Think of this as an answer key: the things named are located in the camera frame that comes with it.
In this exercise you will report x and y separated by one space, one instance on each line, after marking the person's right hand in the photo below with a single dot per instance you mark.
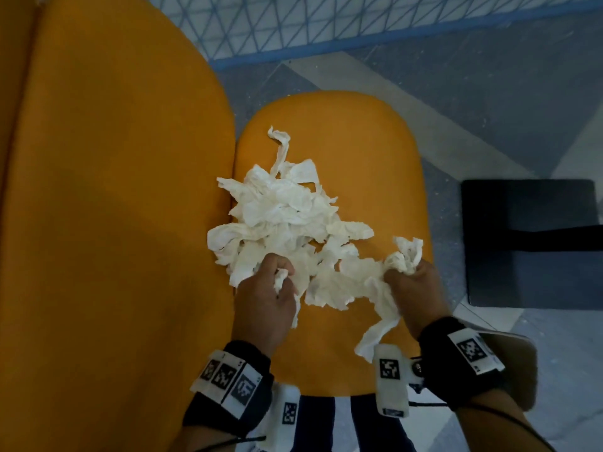
419 301

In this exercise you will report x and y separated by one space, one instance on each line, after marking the person's left hand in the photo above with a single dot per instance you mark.
256 310

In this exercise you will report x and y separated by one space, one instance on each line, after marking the pile of white paper scraps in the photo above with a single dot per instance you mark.
282 207

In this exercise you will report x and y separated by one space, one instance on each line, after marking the beige waste bin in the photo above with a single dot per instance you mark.
518 371

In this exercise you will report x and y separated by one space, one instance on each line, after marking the orange upholstered chair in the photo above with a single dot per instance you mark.
118 230

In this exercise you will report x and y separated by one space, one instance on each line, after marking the person's left forearm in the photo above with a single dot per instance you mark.
207 442

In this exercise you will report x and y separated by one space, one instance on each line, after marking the person's right forearm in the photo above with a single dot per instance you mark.
499 428

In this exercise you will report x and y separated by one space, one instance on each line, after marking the person's left leg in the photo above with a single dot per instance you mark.
315 428

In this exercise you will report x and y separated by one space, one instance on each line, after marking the person's leg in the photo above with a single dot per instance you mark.
367 437
315 428

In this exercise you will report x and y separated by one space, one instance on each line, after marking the person's right leg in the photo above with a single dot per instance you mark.
367 437

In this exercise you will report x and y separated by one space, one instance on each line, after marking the blue mesh fence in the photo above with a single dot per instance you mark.
282 54

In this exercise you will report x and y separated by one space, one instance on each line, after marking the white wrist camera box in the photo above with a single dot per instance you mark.
391 395
275 428

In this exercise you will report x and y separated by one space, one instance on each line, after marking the white pedestal table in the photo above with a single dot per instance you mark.
518 277

